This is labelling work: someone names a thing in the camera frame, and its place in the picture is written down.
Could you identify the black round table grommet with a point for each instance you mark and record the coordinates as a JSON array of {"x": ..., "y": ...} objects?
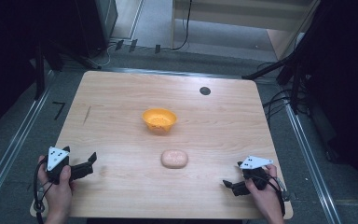
[{"x": 205, "y": 90}]

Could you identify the pale pink oval bun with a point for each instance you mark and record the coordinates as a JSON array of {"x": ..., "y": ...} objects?
[{"x": 174, "y": 159}]

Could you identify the orange plastic bowl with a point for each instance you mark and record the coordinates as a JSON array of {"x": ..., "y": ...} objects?
[{"x": 159, "y": 118}]

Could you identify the black cabinet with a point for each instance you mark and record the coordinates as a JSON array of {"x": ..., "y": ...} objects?
[{"x": 98, "y": 25}]

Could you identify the black metal stand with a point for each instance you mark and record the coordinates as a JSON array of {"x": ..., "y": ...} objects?
[
  {"x": 39, "y": 71},
  {"x": 293, "y": 77}
]

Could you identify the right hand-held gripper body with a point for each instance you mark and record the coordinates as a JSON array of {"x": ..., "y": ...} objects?
[{"x": 254, "y": 166}]

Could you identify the black floor tape strip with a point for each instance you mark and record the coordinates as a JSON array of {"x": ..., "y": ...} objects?
[
  {"x": 157, "y": 48},
  {"x": 133, "y": 45},
  {"x": 119, "y": 45}
]

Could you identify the dark curtain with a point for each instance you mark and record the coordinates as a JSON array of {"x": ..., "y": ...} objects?
[
  {"x": 348, "y": 87},
  {"x": 9, "y": 62}
]

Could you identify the beige wooden furniture frame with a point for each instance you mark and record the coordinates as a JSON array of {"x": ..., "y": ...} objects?
[{"x": 230, "y": 14}]

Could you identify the person's right hand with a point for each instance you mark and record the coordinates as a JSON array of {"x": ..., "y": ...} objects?
[{"x": 265, "y": 199}]

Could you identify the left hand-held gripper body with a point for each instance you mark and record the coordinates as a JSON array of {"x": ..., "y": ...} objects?
[{"x": 56, "y": 158}]

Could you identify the person's left hand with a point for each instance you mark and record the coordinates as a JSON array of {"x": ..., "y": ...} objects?
[{"x": 59, "y": 193}]

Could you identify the metal floor rail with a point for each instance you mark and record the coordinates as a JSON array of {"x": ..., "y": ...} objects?
[
  {"x": 12, "y": 149},
  {"x": 174, "y": 73},
  {"x": 310, "y": 161}
]

